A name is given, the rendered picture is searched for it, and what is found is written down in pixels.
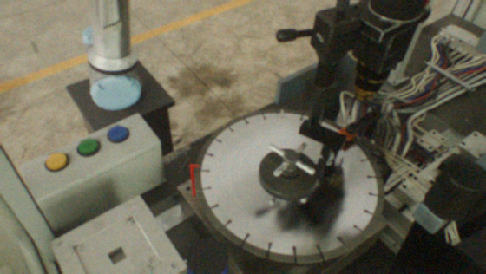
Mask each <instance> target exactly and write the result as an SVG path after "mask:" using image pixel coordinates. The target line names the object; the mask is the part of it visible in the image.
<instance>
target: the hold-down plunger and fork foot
mask: <svg viewBox="0 0 486 274"><path fill-rule="evenodd" d="M317 38H318V39H319V40H320V41H321V42H323V41H324V38H323V37H322V36H321V35H320V34H317ZM322 112H323V109H322V110H319V111H317V112H314V111H313V110H312V109H311V108H310V111H309V114H308V119H307V120H305V121H303V123H302V124H301V126H300V128H299V134H301V135H303V136H305V137H306V138H309V139H311V140H315V141H317V142H318V143H321V144H323V146H322V149H321V152H320V155H321V156H322V157H323V158H324V159H325V161H326V162H327V161H329V159H330V153H331V151H333V153H334V157H333V158H334V159H335V158H337V156H338V151H340V150H341V148H342V147H343V146H344V144H345V141H346V139H347V135H344V134H341V133H339V132H336V131H334V130H331V129H330V128H328V127H324V126H322V125H320V124H319V122H320V119H321V115H322Z"/></svg>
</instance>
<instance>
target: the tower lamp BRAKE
mask: <svg viewBox="0 0 486 274"><path fill-rule="evenodd" d="M187 269H188V274H228V251H227V249H226V247H225V246H224V245H223V244H222V243H221V242H219V241H217V240H215V239H211V238H204V239H202V240H199V241H197V242H196V243H194V244H193V245H192V246H191V247H190V249H189V250H188V252H187Z"/></svg>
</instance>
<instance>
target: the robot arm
mask: <svg viewBox="0 0 486 274"><path fill-rule="evenodd" d="M89 2H90V13H91V22H92V24H91V25H90V26H88V27H87V28H86V29H85V30H84V31H83V32H82V43H84V45H85V49H86V52H87V58H88V65H89V79H90V86H91V89H90V93H91V95H92V96H93V99H94V101H95V102H96V104H97V105H98V106H99V107H101V108H103V109H106V110H109V111H121V110H125V109H127V108H131V107H133V106H134V105H136V104H137V103H138V102H139V101H140V100H141V99H142V97H143V96H144V93H145V91H144V86H143V82H142V80H141V78H140V77H139V76H138V55H137V52H136V50H135V49H134V48H133V47H132V46H131V0H89Z"/></svg>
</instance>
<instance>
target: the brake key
mask: <svg viewBox="0 0 486 274"><path fill-rule="evenodd" d="M108 136H109V138H110V139H111V140H114V141H119V140H124V139H125V138H126V137H127V129H126V128H125V127H124V126H115V127H112V128H111V129H110V130H109V132H108Z"/></svg>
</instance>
